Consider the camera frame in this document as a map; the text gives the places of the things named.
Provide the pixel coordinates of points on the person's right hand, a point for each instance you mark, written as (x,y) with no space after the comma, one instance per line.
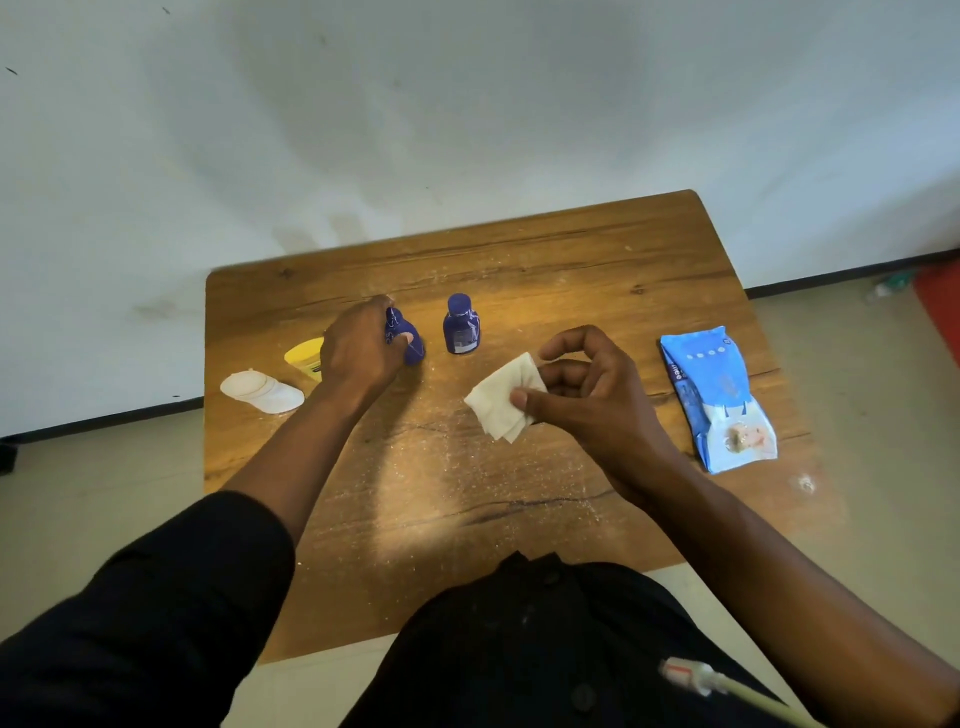
(600,412)

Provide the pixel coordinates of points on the person's left hand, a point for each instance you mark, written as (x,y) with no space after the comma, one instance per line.
(360,352)

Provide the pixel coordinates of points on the dark blue bottle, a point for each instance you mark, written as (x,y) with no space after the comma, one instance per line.
(460,326)
(409,341)

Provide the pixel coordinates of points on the yellow bottle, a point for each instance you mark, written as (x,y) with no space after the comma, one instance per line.
(306,358)

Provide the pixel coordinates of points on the white wipe cloth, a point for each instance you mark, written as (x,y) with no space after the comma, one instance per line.
(499,397)

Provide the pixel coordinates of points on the white bottle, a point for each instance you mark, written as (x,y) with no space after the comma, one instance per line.
(259,391)

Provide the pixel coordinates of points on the blue wet wipes pack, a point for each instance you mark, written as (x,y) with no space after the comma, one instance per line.
(712,397)

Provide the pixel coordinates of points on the person's right forearm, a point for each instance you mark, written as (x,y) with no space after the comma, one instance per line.
(802,600)

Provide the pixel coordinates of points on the person's left forearm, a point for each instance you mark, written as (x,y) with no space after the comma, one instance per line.
(300,457)

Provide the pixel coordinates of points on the person's black clothing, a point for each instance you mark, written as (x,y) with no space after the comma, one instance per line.
(187,615)

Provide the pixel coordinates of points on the wooden table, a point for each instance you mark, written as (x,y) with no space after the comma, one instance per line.
(525,255)

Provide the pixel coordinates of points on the green white floor litter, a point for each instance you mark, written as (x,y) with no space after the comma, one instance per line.
(889,285)

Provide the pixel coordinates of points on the red floor object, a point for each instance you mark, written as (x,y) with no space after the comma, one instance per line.
(939,304)

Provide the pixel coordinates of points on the black floor block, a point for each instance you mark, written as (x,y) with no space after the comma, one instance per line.
(7,457)

